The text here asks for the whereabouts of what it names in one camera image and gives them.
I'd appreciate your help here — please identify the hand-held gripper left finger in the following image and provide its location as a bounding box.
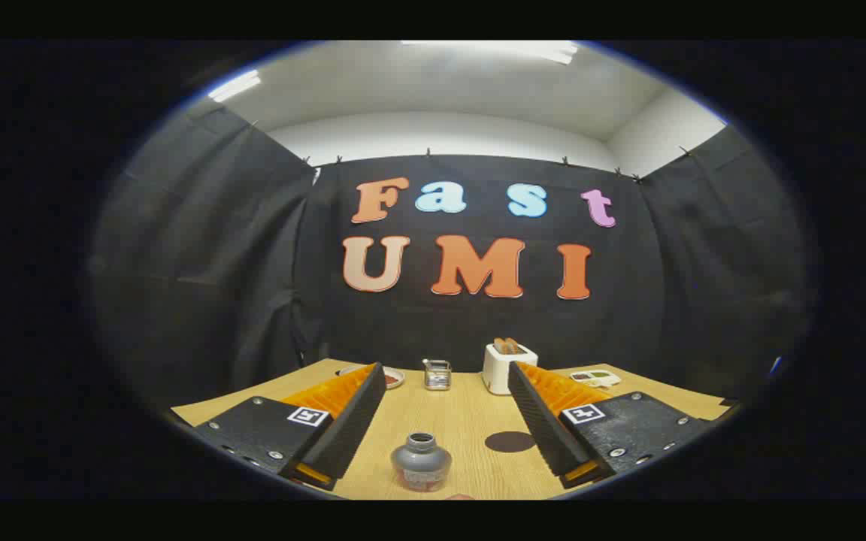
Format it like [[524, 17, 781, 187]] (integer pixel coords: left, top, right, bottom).
[[192, 362, 387, 491]]

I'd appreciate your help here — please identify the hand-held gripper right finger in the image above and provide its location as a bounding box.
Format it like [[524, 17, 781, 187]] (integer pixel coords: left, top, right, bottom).
[[507, 361, 712, 489]]

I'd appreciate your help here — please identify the dark brown round coaster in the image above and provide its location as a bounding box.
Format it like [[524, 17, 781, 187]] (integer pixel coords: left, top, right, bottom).
[[485, 431, 537, 454]]

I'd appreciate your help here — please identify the silver juice bottle red label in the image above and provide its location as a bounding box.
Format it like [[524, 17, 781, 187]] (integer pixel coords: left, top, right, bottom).
[[390, 432, 453, 493]]

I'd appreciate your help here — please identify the white round plate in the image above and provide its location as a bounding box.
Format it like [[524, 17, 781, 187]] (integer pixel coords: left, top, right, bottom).
[[338, 364, 406, 390]]

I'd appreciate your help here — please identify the white toaster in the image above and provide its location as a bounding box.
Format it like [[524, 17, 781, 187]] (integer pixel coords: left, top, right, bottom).
[[482, 342, 539, 396]]

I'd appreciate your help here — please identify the white divided snack tray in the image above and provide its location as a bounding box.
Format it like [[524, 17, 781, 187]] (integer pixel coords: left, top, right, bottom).
[[570, 369, 622, 388]]

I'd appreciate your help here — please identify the wooden table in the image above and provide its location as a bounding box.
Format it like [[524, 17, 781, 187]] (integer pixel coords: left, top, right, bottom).
[[170, 358, 738, 500]]

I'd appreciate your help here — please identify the small metal wire holder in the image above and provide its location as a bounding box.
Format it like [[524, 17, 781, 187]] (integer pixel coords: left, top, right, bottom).
[[423, 358, 453, 391]]

